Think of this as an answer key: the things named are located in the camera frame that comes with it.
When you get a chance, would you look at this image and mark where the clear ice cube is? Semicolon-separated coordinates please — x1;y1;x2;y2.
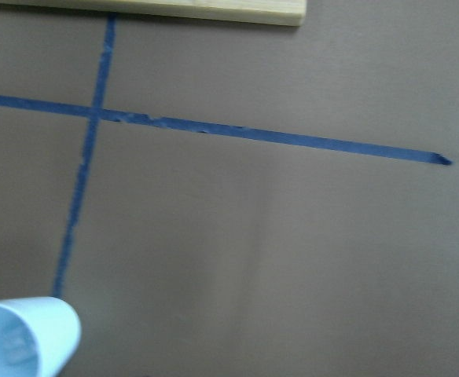
2;327;37;364

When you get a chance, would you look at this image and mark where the light blue plastic cup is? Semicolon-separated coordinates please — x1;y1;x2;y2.
0;297;82;376

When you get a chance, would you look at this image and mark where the bamboo cutting board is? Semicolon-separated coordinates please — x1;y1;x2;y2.
7;0;307;27

